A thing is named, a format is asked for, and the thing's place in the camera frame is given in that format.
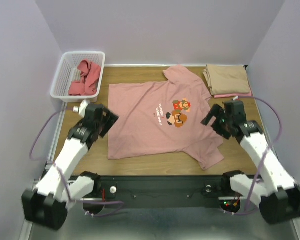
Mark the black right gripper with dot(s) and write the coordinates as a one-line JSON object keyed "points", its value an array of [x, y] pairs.
{"points": [[219, 122]]}

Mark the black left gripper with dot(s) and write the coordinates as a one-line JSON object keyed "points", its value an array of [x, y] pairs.
{"points": [[111, 118]]}

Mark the pink printed t shirt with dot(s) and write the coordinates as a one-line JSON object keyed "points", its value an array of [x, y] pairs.
{"points": [[163, 117]]}

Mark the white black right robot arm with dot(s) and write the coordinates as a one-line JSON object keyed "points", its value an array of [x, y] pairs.
{"points": [[273, 190]]}

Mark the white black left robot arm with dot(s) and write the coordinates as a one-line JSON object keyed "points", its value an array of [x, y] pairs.
{"points": [[50, 200]]}

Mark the folded beige t shirt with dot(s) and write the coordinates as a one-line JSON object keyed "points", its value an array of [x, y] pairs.
{"points": [[227, 80]]}

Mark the folded pink t shirt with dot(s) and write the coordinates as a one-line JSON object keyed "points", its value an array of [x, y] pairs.
{"points": [[232, 95]]}

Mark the crumpled red t shirt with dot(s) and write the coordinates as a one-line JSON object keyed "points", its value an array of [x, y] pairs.
{"points": [[89, 75]]}

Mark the white plastic basket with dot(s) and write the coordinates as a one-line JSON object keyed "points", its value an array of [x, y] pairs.
{"points": [[68, 72]]}

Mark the white round knob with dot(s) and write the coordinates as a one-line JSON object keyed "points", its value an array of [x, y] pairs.
{"points": [[113, 189]]}

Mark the silver round knob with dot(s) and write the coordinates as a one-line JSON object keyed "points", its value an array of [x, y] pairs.
{"points": [[208, 189]]}

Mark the circuit board with leds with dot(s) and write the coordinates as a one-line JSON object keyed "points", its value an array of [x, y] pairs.
{"points": [[231, 205]]}

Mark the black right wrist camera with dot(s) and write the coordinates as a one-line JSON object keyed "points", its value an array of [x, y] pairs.
{"points": [[235, 111]]}

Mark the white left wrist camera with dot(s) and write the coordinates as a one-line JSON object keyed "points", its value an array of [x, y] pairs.
{"points": [[81, 109]]}

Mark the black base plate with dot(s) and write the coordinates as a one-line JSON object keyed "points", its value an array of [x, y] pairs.
{"points": [[158, 192]]}

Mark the aluminium frame rail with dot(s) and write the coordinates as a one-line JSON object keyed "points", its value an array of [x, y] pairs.
{"points": [[115, 206]]}

